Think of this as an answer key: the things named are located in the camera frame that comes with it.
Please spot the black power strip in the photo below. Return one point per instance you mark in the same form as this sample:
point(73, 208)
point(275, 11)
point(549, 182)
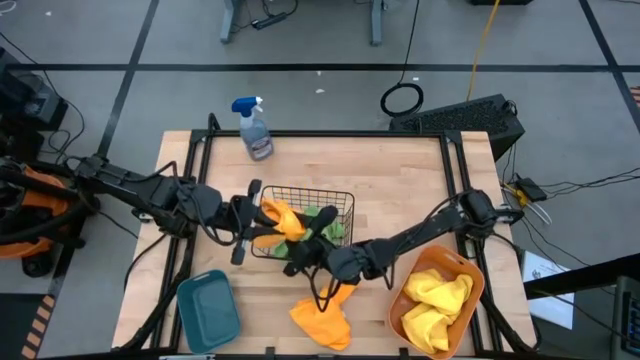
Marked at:
point(270, 21)

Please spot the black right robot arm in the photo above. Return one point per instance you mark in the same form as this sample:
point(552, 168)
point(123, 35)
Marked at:
point(425, 232)

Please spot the teal plastic bin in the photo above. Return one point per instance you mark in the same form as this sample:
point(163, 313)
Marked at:
point(207, 312)

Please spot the black equipment box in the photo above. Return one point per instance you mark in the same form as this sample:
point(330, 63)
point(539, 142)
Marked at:
point(30, 100)

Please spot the orange plastic bin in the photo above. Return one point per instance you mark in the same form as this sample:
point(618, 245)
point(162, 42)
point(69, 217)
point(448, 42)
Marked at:
point(440, 257)

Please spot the orange microfiber towel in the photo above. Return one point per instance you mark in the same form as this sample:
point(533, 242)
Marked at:
point(287, 220)
point(320, 325)

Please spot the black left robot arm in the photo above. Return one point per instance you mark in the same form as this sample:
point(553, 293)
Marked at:
point(150, 192)

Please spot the black metal bar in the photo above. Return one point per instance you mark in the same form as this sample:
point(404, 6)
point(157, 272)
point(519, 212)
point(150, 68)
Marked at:
point(590, 277)

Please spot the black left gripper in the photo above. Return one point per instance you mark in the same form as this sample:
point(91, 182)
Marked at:
point(225, 212)

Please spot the grey electronic device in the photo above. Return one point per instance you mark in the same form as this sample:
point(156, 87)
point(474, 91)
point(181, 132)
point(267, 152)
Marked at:
point(627, 320)

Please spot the black metal table frame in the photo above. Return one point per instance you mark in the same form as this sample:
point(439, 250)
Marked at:
point(325, 133)

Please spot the black power adapter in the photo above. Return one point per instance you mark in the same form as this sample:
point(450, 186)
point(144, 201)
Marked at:
point(531, 189)

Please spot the white paper sheet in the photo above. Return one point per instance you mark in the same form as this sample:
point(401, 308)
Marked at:
point(555, 312)

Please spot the black perforated computer tower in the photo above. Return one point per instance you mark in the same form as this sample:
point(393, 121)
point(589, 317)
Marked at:
point(460, 117)

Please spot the spray bottle with blue trigger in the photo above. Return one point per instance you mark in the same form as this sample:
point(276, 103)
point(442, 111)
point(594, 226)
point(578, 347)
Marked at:
point(256, 140)

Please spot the yellow microfiber towel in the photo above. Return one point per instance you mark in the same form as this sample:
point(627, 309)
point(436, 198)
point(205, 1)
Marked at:
point(435, 292)
point(425, 327)

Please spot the grey desk leg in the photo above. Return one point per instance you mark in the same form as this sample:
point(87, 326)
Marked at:
point(229, 22)
point(376, 25)

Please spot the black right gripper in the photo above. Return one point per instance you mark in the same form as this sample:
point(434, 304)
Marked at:
point(350, 262)

